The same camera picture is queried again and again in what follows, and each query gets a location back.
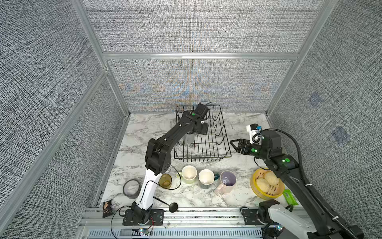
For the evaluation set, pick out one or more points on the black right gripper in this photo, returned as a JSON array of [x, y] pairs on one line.
[[242, 143]]

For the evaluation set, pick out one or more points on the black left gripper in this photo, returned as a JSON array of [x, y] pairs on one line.
[[204, 131]]

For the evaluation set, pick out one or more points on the clear glass cup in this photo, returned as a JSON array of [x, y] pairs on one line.
[[189, 138]]

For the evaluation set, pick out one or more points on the light green mug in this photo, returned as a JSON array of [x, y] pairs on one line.
[[188, 175]]

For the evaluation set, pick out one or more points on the amber glass cup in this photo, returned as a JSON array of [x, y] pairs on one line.
[[165, 181]]

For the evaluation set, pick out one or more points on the white ceramic mug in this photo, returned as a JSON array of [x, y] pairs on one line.
[[182, 140]]

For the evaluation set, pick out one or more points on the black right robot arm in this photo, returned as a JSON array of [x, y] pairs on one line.
[[327, 224]]

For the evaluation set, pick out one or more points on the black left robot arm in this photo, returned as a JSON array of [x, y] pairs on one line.
[[158, 157]]

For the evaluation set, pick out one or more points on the pink purple mug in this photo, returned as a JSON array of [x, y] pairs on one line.
[[227, 182]]

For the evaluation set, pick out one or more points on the yellow bowl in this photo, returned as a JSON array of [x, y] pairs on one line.
[[274, 191]]

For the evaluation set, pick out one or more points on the bread bun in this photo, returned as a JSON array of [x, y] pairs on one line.
[[271, 178], [263, 184]]

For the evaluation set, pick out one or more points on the dark green mug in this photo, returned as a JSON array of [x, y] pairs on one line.
[[206, 178]]

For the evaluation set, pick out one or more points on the green snack packet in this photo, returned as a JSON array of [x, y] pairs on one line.
[[289, 197]]

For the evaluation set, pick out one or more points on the black ladle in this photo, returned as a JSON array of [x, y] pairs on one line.
[[173, 207]]

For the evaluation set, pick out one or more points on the small dark card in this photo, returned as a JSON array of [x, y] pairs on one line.
[[107, 209]]

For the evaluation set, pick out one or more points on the black wire dish rack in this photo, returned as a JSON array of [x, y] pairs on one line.
[[211, 147]]

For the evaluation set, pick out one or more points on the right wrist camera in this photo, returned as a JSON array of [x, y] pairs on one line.
[[254, 131]]

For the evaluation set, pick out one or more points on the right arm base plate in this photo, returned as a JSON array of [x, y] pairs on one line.
[[250, 216]]

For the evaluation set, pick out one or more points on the aluminium front rail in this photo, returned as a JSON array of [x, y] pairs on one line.
[[186, 223]]

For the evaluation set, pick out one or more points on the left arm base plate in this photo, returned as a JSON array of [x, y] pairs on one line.
[[156, 218]]

